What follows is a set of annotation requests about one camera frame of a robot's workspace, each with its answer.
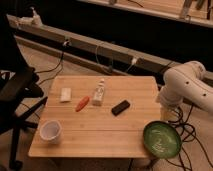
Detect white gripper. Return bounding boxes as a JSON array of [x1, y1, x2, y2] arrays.
[[160, 107, 178, 121]]

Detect black eraser block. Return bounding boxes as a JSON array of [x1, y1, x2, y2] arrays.
[[111, 100, 130, 116]]

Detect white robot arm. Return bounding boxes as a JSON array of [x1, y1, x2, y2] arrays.
[[156, 61, 213, 121]]

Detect white ceramic cup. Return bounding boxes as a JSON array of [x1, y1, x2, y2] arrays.
[[39, 120, 62, 144]]

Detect orange carrot toy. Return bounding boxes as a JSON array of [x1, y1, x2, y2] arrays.
[[75, 96, 90, 112]]

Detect wooden table board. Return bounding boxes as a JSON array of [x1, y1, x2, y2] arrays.
[[29, 76, 161, 158]]

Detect black office chair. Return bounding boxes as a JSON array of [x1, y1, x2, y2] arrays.
[[0, 11, 47, 171]]

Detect white spray bottle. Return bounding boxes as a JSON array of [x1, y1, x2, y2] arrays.
[[31, 7, 43, 27]]

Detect black floor cables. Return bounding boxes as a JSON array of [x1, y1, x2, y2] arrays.
[[166, 103, 213, 171]]

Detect long metal rail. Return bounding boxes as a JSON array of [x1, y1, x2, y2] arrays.
[[7, 15, 178, 76]]

